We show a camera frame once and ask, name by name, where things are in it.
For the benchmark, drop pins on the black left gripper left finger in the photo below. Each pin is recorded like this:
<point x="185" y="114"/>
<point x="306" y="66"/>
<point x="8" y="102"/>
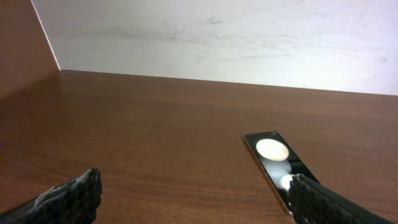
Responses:
<point x="75" y="201"/>

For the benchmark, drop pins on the black smartphone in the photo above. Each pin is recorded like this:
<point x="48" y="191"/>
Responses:
<point x="278" y="163"/>

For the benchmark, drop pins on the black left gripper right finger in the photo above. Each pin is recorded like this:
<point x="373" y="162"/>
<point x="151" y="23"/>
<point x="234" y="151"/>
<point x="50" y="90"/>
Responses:
<point x="313" y="203"/>

